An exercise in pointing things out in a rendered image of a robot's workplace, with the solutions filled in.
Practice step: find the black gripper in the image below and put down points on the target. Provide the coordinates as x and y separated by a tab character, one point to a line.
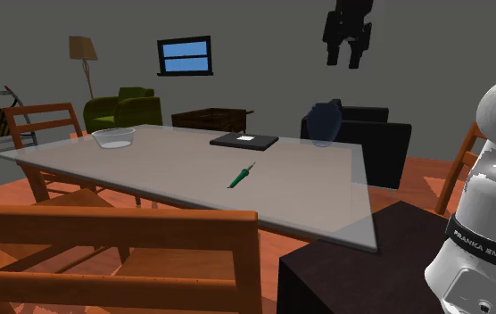
352	15

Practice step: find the green armchair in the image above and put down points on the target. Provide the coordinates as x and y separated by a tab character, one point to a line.
135	111

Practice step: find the black armchair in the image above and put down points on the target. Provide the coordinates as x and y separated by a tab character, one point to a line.
383	143

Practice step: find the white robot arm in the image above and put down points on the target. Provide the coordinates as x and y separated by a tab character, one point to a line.
487	204

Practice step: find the floor lamp with tan shade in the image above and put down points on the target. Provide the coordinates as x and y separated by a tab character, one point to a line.
82	48

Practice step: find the glass top table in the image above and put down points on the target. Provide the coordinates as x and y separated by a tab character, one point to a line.
178	174

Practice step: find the black framed window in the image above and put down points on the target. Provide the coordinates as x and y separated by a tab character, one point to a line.
185	56

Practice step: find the wooden chair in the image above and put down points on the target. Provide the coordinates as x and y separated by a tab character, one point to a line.
113	226
459	169
41	126

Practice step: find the dark blue vase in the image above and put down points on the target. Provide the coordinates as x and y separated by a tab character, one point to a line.
324	121

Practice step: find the dark wooden crate table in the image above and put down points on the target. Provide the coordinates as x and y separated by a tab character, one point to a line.
211	119

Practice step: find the black book with white label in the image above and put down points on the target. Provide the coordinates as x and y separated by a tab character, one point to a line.
243	141

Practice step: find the clear glass bowl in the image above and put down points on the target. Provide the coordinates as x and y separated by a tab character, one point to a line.
114	137

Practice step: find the dark robot stand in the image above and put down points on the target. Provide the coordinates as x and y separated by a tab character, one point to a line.
374	269

